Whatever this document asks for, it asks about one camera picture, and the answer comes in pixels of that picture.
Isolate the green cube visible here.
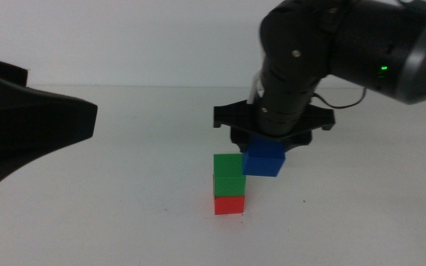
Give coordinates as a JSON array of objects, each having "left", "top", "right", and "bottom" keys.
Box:
[{"left": 212, "top": 153, "right": 248, "bottom": 198}]

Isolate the thin black right cable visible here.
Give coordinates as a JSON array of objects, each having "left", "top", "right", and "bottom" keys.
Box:
[{"left": 311, "top": 86, "right": 368, "bottom": 110}]

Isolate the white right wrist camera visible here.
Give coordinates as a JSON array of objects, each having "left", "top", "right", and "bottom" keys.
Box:
[{"left": 247, "top": 72, "right": 265, "bottom": 106}]

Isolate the red cube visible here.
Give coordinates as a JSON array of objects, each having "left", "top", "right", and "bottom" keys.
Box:
[{"left": 213, "top": 195, "right": 246, "bottom": 216}]

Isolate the blue cube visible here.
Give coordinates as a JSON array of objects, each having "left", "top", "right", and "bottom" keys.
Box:
[{"left": 242, "top": 135, "right": 287, "bottom": 178}]

